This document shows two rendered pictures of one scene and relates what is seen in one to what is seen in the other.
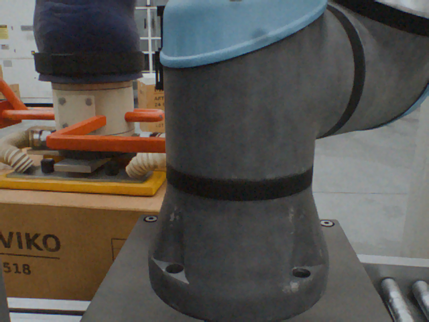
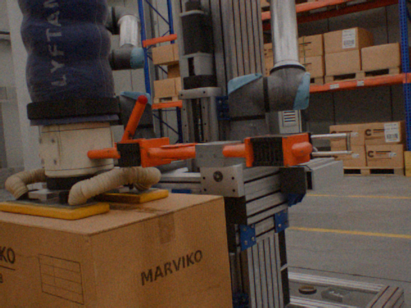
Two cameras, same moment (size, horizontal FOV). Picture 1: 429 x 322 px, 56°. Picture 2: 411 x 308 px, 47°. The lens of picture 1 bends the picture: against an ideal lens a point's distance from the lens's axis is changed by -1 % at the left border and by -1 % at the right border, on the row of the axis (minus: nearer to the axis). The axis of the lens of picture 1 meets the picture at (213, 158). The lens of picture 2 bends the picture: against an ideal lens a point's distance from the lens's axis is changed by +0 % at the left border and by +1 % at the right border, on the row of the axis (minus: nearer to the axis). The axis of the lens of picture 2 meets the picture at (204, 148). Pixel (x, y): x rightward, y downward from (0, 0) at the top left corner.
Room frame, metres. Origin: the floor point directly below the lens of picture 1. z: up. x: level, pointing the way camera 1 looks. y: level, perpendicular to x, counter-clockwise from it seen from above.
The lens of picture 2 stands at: (1.74, 1.19, 1.13)
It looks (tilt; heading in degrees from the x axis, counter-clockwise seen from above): 3 degrees down; 213
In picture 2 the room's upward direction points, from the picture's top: 5 degrees counter-clockwise
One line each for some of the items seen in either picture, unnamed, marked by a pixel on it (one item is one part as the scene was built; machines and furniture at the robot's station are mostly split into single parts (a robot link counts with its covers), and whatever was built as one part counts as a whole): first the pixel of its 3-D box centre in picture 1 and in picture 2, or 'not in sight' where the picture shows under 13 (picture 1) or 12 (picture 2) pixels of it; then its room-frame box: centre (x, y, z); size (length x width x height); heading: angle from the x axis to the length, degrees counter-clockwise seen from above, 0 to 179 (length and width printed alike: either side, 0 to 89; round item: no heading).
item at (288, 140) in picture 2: not in sight; (277, 149); (0.98, 0.86, 1.07); 0.08 x 0.07 x 0.05; 82
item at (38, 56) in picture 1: (90, 61); (75, 108); (0.88, 0.26, 1.19); 0.23 x 0.23 x 0.04
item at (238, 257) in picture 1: (238, 215); (139, 137); (0.31, -0.02, 1.09); 0.15 x 0.15 x 0.10
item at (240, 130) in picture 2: not in sight; (248, 130); (0.34, 0.47, 1.09); 0.15 x 0.15 x 0.10
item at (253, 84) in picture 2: not in sight; (248, 95); (0.34, 0.48, 1.20); 0.13 x 0.12 x 0.14; 112
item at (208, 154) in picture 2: not in sight; (219, 154); (0.96, 0.72, 1.07); 0.07 x 0.07 x 0.04; 82
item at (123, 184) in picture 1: (80, 172); (112, 188); (0.79, 0.28, 0.97); 0.34 x 0.10 x 0.05; 82
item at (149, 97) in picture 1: (184, 102); not in sight; (2.88, 0.21, 0.82); 0.60 x 0.40 x 0.40; 108
